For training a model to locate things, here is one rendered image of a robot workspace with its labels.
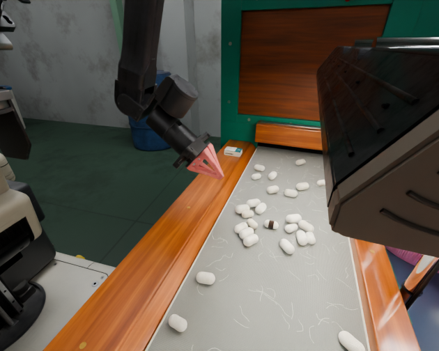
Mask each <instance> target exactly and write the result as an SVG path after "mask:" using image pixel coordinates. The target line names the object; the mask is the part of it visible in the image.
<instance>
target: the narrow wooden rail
mask: <svg viewBox="0 0 439 351"><path fill-rule="evenodd" d="M350 242H351V249H352V253H353V260H354V264H355V271H356V275H357V282H358V287H359V291H360V298H361V302H362V309H363V313H364V320H365V325H366V328H367V336H368V339H369V347H370V351H421V350H420V347H419V343H418V341H417V337H416V335H415V332H414V329H413V326H412V323H411V321H410V318H409V315H408V312H407V310H406V306H405V304H404V301H403V297H402V296H401V292H400V290H399V286H398V283H397V282H396V278H395V275H394V272H393V269H392V266H391V264H390V260H389V258H388V256H387V252H386V250H385V246H384V245H381V244H375V243H372V242H366V241H363V240H357V239H354V238H350Z"/></svg>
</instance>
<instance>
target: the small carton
mask: <svg viewBox="0 0 439 351"><path fill-rule="evenodd" d="M224 154H225V155H230V156H235V157H240V156H241V155H242V148H234V147H228V146H227V147H226V148H225V149H224Z"/></svg>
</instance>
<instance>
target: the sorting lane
mask: <svg viewBox="0 0 439 351"><path fill-rule="evenodd" d="M299 159H304V160H305V161H306V162H305V164H303V165H299V166H298V165H297V164H296V161H297V160H299ZM256 164H258V165H263V166H264V167H265V170H264V171H256V170H255V169H254V166H255V165H256ZM272 171H275V172H276V173H277V176H276V177H275V178H274V179H273V180H270V179H269V178H268V175H269V174H270V173H271V172H272ZM255 173H260V174H261V178H259V179H255V180H253V179H252V175H253V174H255ZM324 179H325V175H324V166H323V158H322V157H314V156H309V155H299V154H294V153H285V152H279V151H273V150H264V149H259V148H257V149H256V150H255V151H254V154H253V155H252V158H251V159H250V161H249V163H248V165H247V166H246V168H245V170H244V172H243V173H242V175H241V177H240V179H239V181H238V183H237V185H236V186H235V188H234V190H233V192H232V193H231V195H230V197H229V199H228V201H227V202H226V205H225V206H224V208H223V210H222V212H221V213H220V215H219V217H218V219H217V221H216V222H215V225H214V226H213V228H212V230H211V232H210V234H209V235H208V237H207V239H206V241H205V242H204V244H203V246H202V248H201V250H200V252H199V254H198V255H197V257H196V259H195V261H194V262H193V264H192V266H191V268H190V270H189V272H188V273H187V275H186V277H185V279H184V281H183V282H182V284H181V286H180V288H179V289H178V292H177V293H176V296H175V297H174V299H173V301H172V303H171V304H170V306H169V308H168V309H167V312H166V313H165V315H164V317H163V319H162V321H161V323H160V324H159V326H158V328H157V330H156V331H155V333H154V335H153V337H152V339H151V341H150V343H149V344H148V346H147V348H146V350H145V351H348V350H347V349H346V348H345V347H344V346H343V345H342V344H341V343H340V341H339V332H342V331H346V332H349V333H350V334H351V335H352V336H354V337H355V338H356V339H357V340H358V341H359V342H361V344H363V346H364V348H365V351H370V347H369V339H368V336H367V328H366V325H365V320H364V313H363V309H362V302H361V298H360V291H359V287H358V282H357V275H356V271H355V264H354V260H353V253H352V249H351V242H350V238H349V237H345V236H343V235H340V234H339V233H335V232H334V231H332V229H331V225H329V219H328V207H327V200H326V191H325V185H323V186H318V185H317V182H318V181H319V180H324ZM301 182H307V183H308V184H309V188H308V189H305V190H297V188H296V185H297V184H298V183H301ZM275 185H276V186H278V188H279V191H278V192H276V193H273V194H269V193H267V188H268V187H271V186H275ZM286 189H292V190H295V191H297V193H298V195H297V196H296V197H295V198H293V197H290V196H286V195H285V194H284V191H285V190H286ZM256 198H257V199H258V200H260V202H261V203H265V204H266V209H265V211H264V212H263V213H261V214H257V213H256V211H255V209H256V207H253V208H250V209H249V210H252V211H253V212H254V216H253V217H248V218H244V217H242V213H240V214H239V213H237V212H236V206H237V205H244V204H246V205H247V201H248V200H250V199H256ZM294 214H299V215H300V216H301V217H302V220H305V221H306V222H308V223H309V224H311V225H312V226H313V227H314V231H313V232H312V233H313V234H314V237H315V239H316V243H315V244H309V243H307V244H306V245H304V246H302V245H300V244H299V243H298V240H297V237H296V233H297V232H298V231H304V230H303V229H301V228H300V227H299V226H298V223H295V224H297V226H298V229H297V230H296V231H293V232H291V233H287V232H286V231H285V227H286V226H287V225H289V223H288V222H287V221H286V216H287V215H294ZM248 219H253V220H254V221H255V222H256V223H257V224H258V227H257V228H256V229H253V230H254V234H256V235H257V236H258V238H259V240H258V242H257V243H255V244H253V245H251V246H249V247H247V246H245V245H244V243H243V239H241V238H240V236H239V233H236V232H235V231H234V228H235V226H236V225H238V224H240V223H242V222H245V223H246V224H247V220H248ZM265 220H273V221H276V222H277V223H278V224H279V226H278V228H277V229H271V228H267V227H265V225H264V222H265ZM304 232H305V234H306V231H304ZM281 239H286V240H288V241H289V242H290V243H291V244H292V245H293V246H294V248H295V251H294V253H292V254H288V253H286V252H285V251H284V250H283V249H282V248H281V247H280V245H279V241H280V240H281ZM199 272H210V273H213V274H214V275H215V282H214V283H213V284H211V285H208V284H203V283H199V282H198V281H197V274H198V273H199ZM173 314H176V315H179V316H180V317H182V318H184V319H185V320H186V321H187V328H186V330H185V331H182V332H179V331H177V330H176V329H174V328H173V327H171V326H170V325H169V317H170V316H171V315H173Z"/></svg>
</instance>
